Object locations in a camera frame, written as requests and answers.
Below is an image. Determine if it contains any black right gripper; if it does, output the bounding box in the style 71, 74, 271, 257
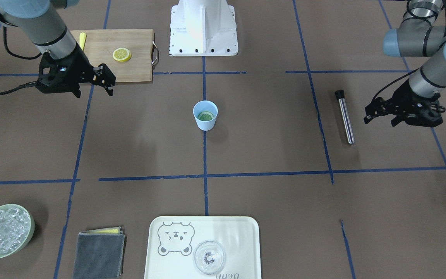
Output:
55, 43, 116, 96

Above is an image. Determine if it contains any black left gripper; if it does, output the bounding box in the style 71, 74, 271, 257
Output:
364, 82, 441, 127

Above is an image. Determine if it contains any yellow lemon slice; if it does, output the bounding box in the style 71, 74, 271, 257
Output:
197, 111, 215, 122
112, 47, 132, 62

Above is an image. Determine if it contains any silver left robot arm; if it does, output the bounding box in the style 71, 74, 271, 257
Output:
364, 0, 446, 127

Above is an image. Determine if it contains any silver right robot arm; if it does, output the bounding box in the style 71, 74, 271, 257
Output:
0, 0, 116, 98

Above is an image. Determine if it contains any yellow lemon slice on board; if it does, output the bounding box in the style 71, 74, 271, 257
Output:
112, 47, 132, 62

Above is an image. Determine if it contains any light blue paper cup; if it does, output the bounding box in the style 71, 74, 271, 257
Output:
192, 100, 218, 132

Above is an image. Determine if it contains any bamboo cutting board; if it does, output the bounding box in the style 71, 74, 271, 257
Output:
71, 29, 157, 83

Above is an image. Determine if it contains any steel muddler black tip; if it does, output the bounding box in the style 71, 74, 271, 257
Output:
334, 90, 355, 145

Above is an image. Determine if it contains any yellow plastic knife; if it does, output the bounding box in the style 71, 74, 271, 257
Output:
78, 32, 87, 50

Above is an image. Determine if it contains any cream bear tray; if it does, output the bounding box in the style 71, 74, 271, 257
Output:
144, 216, 262, 279

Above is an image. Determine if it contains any folded grey cloth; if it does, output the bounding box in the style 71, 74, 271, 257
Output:
72, 226, 126, 279

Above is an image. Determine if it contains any green bowl of ice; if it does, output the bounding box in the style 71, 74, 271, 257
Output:
0, 204, 35, 258

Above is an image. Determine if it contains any clear wine glass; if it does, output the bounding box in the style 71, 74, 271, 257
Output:
193, 240, 226, 276

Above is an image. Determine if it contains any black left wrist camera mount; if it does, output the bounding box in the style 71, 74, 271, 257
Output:
404, 102, 446, 127

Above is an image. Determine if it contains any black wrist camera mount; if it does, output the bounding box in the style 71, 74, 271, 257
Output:
404, 102, 446, 127
36, 52, 81, 98

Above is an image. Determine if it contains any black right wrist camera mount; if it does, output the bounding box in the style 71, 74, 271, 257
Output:
36, 52, 81, 98

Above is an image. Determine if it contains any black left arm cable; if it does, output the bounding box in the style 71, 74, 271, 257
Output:
373, 0, 446, 105

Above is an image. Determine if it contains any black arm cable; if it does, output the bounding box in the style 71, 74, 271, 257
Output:
0, 10, 43, 96
373, 0, 446, 105

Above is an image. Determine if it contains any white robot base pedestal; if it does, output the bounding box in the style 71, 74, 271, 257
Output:
169, 0, 239, 57

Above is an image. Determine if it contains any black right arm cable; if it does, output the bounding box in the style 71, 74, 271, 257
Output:
0, 10, 43, 96

